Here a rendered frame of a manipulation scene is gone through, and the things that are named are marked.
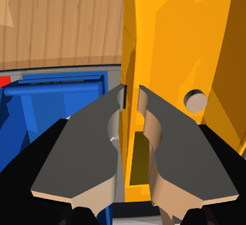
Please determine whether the blue bin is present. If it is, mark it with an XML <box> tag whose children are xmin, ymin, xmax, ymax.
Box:
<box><xmin>0</xmin><ymin>75</ymin><xmax>105</xmax><ymax>172</ymax></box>

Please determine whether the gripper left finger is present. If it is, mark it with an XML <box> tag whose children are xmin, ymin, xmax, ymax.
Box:
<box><xmin>0</xmin><ymin>83</ymin><xmax>127</xmax><ymax>225</ymax></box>

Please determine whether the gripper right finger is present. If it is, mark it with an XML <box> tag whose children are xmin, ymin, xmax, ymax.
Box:
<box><xmin>137</xmin><ymin>85</ymin><xmax>246</xmax><ymax>225</ymax></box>

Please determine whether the yellow bin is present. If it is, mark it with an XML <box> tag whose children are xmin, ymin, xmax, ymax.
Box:
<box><xmin>119</xmin><ymin>0</ymin><xmax>246</xmax><ymax>188</ymax></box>

